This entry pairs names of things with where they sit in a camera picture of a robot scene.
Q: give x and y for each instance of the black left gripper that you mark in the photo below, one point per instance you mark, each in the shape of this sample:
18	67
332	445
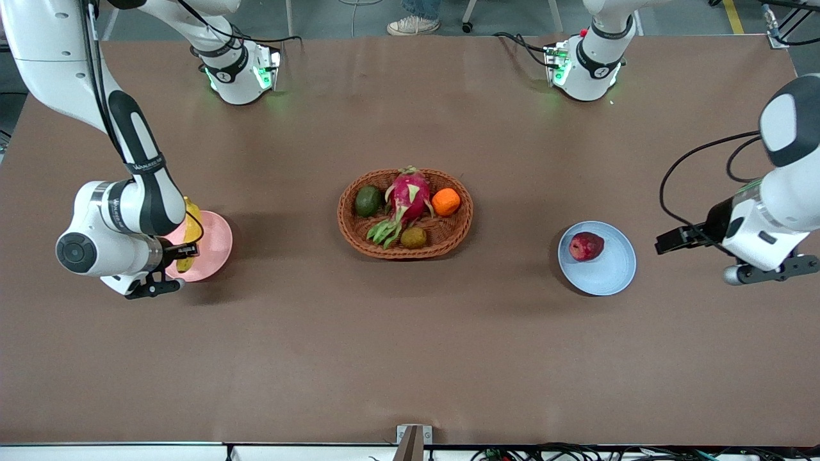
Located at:
713	226

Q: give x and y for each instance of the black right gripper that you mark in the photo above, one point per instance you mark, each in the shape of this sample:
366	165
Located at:
172	251

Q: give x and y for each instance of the yellow banana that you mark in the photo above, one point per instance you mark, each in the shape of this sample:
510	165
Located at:
192	224

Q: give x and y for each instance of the red apple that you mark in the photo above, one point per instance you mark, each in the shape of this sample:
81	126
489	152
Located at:
586	247

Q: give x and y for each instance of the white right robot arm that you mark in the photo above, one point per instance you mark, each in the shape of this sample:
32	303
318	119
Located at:
51	51

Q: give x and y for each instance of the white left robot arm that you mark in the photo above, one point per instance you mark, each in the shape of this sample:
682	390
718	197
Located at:
791	198

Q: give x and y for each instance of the pink plate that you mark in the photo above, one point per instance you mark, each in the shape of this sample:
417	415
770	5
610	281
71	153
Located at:
214	246

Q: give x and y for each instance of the light blue plate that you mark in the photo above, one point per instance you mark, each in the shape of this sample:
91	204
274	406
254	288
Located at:
605	275

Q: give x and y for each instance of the green avocado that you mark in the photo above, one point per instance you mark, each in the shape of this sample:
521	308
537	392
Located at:
368	201

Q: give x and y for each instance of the brown kiwi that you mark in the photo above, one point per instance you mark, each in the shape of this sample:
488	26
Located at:
414	238

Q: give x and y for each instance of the pink dragon fruit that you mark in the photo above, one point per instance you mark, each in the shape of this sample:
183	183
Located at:
410	195

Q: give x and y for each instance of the orange fruit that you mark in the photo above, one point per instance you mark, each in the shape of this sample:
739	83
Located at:
446	202

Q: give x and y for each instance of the brown wicker basket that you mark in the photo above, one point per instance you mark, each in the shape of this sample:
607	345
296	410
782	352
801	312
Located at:
442	246

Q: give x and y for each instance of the brown paper table cover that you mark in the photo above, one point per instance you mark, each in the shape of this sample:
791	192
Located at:
410	358

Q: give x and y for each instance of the chair leg with caster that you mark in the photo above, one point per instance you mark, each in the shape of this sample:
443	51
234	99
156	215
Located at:
468	27

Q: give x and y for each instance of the white sneaker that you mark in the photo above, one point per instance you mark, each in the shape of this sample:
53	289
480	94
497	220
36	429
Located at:
413	25

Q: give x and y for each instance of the blue jeans leg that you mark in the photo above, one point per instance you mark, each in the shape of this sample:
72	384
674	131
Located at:
423	8

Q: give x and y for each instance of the aluminium frame post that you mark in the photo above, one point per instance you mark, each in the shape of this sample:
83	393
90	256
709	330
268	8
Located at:
778	41

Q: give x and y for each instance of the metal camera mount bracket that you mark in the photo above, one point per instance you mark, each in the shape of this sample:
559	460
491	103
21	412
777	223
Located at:
413	442

